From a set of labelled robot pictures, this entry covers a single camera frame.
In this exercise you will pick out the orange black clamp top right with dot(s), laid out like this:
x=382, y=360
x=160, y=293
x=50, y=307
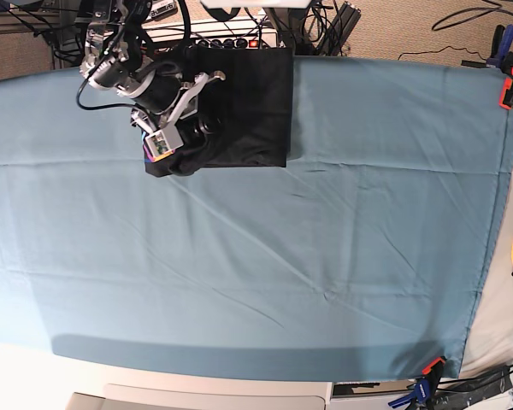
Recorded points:
x=506, y=67

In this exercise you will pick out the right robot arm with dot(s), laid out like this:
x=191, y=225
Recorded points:
x=120, y=55

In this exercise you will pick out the black T-shirt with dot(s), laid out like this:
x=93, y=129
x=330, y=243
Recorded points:
x=244, y=120

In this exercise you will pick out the white power strip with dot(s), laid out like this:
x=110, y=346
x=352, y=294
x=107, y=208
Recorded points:
x=242, y=43

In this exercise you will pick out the blue clamp top right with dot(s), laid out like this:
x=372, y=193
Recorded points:
x=501, y=43

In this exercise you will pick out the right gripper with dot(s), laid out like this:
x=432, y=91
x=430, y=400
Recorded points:
x=161, y=99

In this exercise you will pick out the black plastic bag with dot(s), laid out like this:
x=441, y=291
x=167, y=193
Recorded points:
x=473, y=391

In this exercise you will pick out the blue orange clamp bottom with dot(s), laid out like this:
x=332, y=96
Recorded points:
x=424, y=388

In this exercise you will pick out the blue table cloth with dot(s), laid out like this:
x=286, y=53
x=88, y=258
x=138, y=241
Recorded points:
x=363, y=259

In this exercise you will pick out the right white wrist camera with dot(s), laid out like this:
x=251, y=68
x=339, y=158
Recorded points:
x=163, y=143

